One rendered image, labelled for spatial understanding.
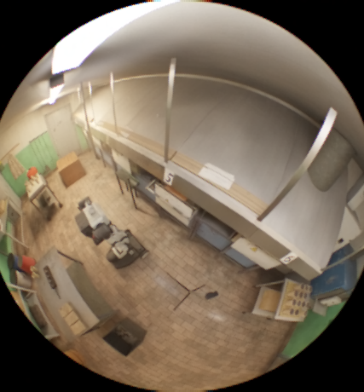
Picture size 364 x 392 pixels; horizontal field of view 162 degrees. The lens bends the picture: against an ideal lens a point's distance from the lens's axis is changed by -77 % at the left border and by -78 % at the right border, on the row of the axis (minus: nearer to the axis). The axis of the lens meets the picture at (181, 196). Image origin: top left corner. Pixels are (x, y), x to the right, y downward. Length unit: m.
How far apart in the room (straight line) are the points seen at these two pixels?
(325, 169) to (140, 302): 2.82
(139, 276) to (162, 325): 0.95
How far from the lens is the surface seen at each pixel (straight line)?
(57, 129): 5.42
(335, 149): 1.26
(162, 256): 2.38
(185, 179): 1.00
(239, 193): 0.91
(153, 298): 2.34
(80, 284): 2.57
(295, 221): 1.10
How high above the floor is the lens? 2.32
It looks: 50 degrees down
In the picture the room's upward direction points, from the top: 9 degrees clockwise
